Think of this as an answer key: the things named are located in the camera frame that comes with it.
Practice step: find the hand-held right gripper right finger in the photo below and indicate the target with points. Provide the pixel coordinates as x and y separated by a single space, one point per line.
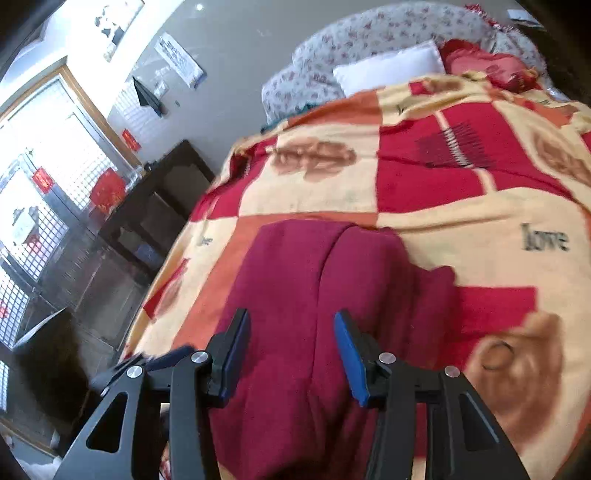
348 355

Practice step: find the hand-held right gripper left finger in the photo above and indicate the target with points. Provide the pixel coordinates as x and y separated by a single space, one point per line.
233 355

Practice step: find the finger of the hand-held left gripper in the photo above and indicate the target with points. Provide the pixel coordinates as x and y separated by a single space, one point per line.
168 357

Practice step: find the dark red shirt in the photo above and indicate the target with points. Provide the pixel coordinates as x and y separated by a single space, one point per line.
295 277

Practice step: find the dark furniture piece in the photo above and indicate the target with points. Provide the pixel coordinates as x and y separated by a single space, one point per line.
51 364

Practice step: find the dark wooden cabinet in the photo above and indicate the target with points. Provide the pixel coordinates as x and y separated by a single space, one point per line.
157 217

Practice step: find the red paper window decoration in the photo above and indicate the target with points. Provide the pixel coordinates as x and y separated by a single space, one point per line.
107 191

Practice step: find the clear glass jar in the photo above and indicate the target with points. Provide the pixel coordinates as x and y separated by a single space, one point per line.
138 175

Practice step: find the red orange printed blanket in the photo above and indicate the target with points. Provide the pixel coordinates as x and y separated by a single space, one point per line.
461 184

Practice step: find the small red window sticker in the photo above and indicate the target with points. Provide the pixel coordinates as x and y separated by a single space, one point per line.
42 179

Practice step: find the wooden framed window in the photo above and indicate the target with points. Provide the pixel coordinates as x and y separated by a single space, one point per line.
55 138

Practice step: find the dark hanging cloth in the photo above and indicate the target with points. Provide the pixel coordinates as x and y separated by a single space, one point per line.
147 97

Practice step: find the white pillow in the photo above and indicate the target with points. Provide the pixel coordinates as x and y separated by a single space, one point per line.
388 69

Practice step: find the eye chart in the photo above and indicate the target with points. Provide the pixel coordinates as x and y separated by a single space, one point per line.
180 60

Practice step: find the red cushion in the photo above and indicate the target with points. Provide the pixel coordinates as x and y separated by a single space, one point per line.
485 64

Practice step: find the grey floral quilt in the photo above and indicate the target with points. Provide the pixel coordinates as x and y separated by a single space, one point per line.
369 32

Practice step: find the red fringed cloth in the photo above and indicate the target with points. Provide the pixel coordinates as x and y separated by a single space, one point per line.
487 18

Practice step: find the dark carved headboard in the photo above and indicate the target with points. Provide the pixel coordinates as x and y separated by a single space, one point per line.
563 41

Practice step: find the red wall sign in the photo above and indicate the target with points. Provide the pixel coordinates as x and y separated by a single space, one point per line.
130 140

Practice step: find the wall poster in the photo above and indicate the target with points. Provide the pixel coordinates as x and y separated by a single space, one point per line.
117 25

